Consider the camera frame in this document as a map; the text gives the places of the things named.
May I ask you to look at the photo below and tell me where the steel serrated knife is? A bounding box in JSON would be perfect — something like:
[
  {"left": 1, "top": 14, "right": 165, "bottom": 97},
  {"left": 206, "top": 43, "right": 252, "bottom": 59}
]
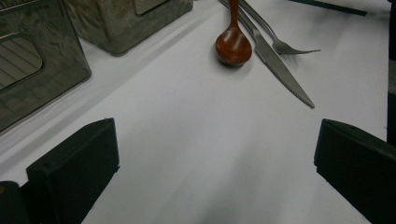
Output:
[{"left": 219, "top": 0, "right": 316, "bottom": 109}]

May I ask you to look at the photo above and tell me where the dark translucent storage box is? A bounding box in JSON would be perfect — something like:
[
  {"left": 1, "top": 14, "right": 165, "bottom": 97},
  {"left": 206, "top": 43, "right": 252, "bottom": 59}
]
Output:
[
  {"left": 64, "top": 0, "right": 194, "bottom": 57},
  {"left": 0, "top": 0, "right": 92, "bottom": 133}
]

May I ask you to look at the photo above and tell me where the steel fork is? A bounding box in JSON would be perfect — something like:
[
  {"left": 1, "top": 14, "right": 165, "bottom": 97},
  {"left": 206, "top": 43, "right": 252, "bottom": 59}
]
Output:
[{"left": 237, "top": 0, "right": 321, "bottom": 56}]

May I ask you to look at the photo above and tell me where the dark metal bar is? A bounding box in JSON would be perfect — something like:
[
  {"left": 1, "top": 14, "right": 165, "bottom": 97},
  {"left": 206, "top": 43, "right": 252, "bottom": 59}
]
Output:
[{"left": 288, "top": 0, "right": 368, "bottom": 17}]

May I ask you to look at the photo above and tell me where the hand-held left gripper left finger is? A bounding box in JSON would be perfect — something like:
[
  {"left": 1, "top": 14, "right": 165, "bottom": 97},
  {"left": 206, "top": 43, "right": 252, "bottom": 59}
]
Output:
[{"left": 26, "top": 117, "right": 120, "bottom": 224}]

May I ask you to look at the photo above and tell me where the brown wooden spoon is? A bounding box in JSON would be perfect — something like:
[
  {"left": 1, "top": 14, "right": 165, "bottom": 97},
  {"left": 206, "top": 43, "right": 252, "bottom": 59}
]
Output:
[{"left": 215, "top": 0, "right": 253, "bottom": 67}]

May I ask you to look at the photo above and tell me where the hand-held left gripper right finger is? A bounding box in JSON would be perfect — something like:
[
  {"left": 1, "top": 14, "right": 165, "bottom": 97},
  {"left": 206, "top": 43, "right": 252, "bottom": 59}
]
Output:
[{"left": 313, "top": 118, "right": 396, "bottom": 224}]

